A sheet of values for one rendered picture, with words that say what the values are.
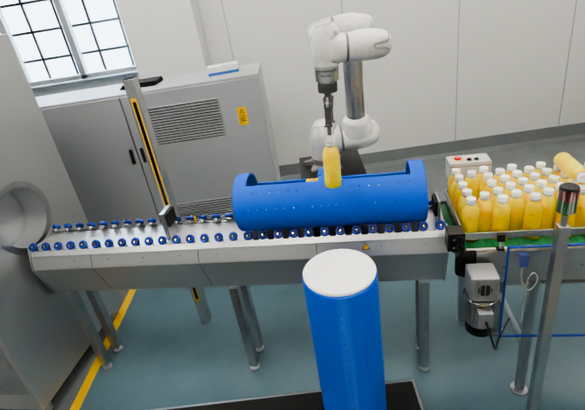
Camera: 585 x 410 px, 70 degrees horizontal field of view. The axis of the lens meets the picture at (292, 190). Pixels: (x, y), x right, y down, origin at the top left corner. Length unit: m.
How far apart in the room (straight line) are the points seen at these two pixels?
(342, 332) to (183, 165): 2.32
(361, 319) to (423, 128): 3.58
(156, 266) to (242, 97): 1.56
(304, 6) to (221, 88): 1.52
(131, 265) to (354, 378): 1.25
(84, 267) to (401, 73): 3.54
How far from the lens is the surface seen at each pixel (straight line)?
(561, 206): 1.75
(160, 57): 4.38
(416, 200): 1.87
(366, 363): 1.78
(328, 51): 1.58
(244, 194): 1.94
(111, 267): 2.43
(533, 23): 5.13
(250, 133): 3.39
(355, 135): 2.37
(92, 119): 3.66
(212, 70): 3.45
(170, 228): 2.27
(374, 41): 1.60
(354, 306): 1.56
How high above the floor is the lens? 2.03
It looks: 26 degrees down
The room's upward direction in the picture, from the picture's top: 9 degrees counter-clockwise
